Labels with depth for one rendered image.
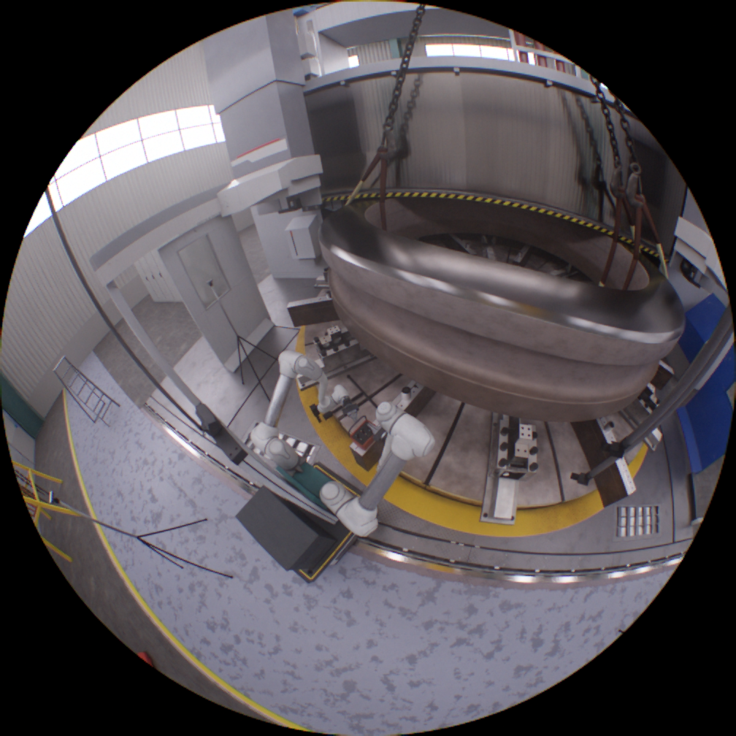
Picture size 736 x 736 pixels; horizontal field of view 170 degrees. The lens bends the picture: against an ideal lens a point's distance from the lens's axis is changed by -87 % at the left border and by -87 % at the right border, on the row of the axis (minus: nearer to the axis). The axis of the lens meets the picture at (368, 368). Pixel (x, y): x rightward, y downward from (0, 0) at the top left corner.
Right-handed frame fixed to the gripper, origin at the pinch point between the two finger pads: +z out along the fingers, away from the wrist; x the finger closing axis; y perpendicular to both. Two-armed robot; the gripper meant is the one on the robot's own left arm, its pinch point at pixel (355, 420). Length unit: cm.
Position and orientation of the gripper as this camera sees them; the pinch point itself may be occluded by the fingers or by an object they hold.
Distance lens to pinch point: 194.9
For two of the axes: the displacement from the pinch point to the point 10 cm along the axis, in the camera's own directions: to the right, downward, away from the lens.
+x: -8.9, 4.0, -2.2
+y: 1.2, 6.7, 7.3
